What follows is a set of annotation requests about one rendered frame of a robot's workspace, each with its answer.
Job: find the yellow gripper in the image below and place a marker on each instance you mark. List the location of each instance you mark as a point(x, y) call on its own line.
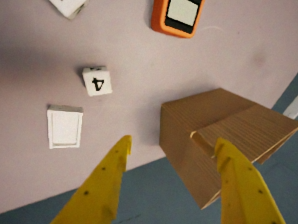
point(245, 198)

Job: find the brown cardboard box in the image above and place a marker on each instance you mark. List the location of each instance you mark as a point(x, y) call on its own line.
point(255, 130)

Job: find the orange digital multimeter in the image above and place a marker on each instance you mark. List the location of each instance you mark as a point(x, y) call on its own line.
point(177, 18)

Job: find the white number cube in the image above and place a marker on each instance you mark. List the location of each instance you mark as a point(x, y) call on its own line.
point(97, 80)
point(70, 8)

